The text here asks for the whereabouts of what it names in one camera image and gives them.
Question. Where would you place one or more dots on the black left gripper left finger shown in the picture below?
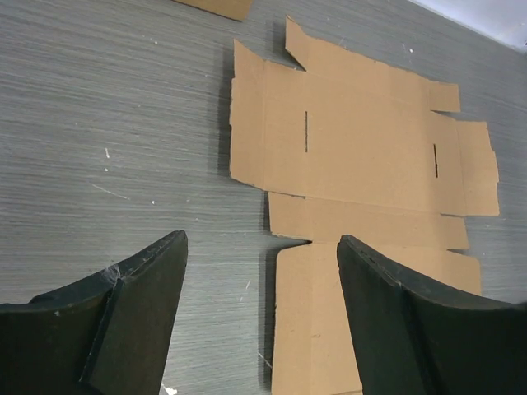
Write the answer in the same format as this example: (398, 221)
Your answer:
(108, 333)

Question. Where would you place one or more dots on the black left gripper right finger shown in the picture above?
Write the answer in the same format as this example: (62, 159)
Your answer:
(412, 334)

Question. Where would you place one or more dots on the brown cardboard box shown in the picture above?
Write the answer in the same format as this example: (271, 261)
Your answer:
(347, 145)
(233, 9)

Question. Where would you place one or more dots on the closed brown cardboard box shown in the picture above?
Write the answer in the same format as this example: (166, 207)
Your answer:
(233, 9)

